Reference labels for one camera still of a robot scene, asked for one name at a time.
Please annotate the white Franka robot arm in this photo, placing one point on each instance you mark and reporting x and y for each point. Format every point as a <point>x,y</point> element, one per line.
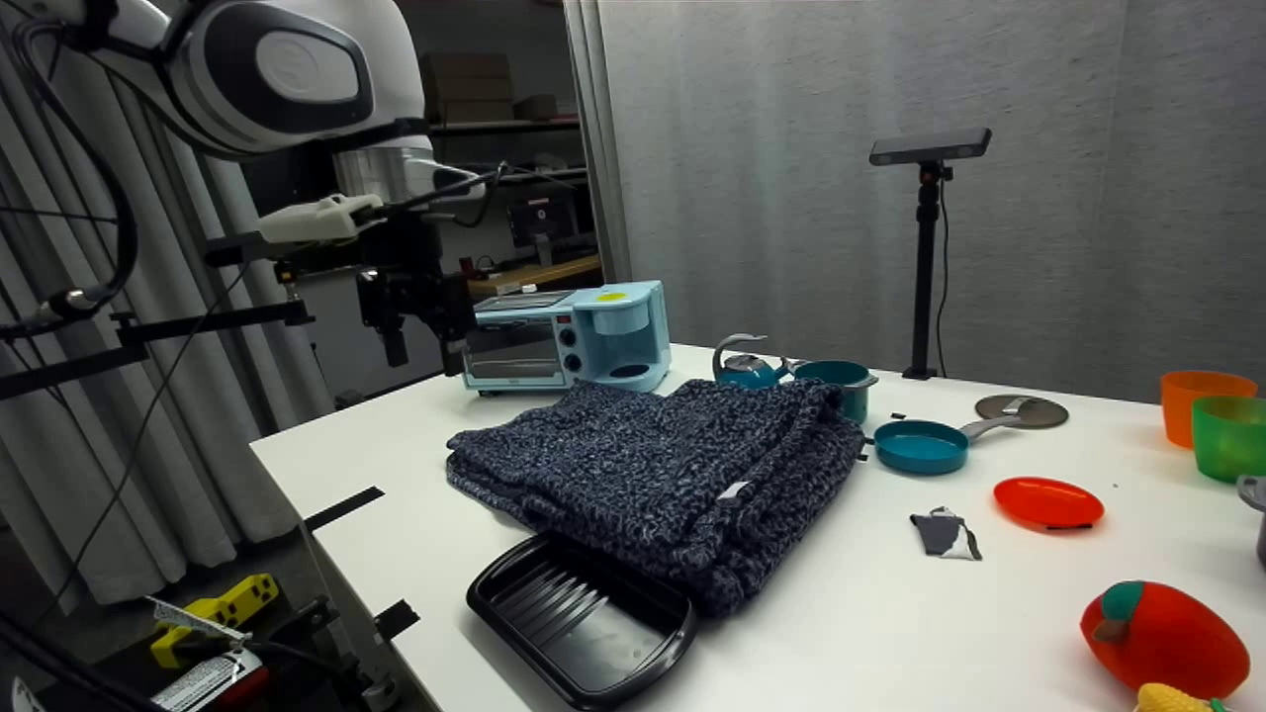
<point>302,64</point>

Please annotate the blue toy toaster oven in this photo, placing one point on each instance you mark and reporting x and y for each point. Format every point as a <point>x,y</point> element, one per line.
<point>567,339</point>

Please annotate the black ridged plastic tray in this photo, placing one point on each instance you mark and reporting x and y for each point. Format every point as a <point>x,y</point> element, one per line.
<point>567,626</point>

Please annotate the teal toy kettle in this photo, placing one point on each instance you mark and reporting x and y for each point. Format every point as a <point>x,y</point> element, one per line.
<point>749,372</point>

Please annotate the red toy fruit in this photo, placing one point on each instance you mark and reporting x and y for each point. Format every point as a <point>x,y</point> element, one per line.
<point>1168,639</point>

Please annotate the small black clip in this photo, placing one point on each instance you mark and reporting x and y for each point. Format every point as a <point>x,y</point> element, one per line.
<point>939,535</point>

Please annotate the dark blue speckled fleece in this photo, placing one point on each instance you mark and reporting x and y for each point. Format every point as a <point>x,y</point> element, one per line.
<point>658,477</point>

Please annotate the yellow green toy food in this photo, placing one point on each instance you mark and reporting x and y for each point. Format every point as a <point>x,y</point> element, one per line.
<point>1173,697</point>

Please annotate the black stand pole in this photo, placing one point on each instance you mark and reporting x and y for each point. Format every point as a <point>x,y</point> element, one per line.
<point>932,263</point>

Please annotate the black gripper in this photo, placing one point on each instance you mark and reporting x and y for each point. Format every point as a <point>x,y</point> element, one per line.
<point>395,263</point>

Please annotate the pale pleated curtain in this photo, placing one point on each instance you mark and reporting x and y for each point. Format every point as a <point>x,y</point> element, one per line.
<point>199,435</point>

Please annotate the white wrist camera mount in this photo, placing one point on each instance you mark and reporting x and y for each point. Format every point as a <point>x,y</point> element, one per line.
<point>316,220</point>

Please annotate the white packet with red print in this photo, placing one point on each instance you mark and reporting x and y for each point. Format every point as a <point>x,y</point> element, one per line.
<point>202,681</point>

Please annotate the silver round lid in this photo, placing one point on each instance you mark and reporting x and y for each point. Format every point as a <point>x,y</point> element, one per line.
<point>1020,410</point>

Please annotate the short black clamp bar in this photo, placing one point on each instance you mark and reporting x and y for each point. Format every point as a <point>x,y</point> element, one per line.
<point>237,252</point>

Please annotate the teal toy frying pan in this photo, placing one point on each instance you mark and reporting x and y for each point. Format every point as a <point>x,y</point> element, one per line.
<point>918,447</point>

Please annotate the long black metal rod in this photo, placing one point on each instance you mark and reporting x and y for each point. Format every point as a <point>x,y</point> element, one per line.
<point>199,324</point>

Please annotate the green plastic cup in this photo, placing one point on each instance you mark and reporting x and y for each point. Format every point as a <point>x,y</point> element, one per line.
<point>1231,439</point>

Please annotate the red toy plate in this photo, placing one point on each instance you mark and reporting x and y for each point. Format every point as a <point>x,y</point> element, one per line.
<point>1049,503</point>

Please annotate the teal toy pot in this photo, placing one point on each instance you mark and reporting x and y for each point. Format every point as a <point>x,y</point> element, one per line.
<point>837,379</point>

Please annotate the grey curtain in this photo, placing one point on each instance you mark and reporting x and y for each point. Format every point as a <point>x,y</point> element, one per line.
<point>792,159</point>

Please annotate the orange plastic cup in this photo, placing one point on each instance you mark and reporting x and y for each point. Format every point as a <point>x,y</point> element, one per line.
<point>1193,399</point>

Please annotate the large cardboard box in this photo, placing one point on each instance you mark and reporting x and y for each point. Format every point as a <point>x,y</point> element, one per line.
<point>467,83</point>

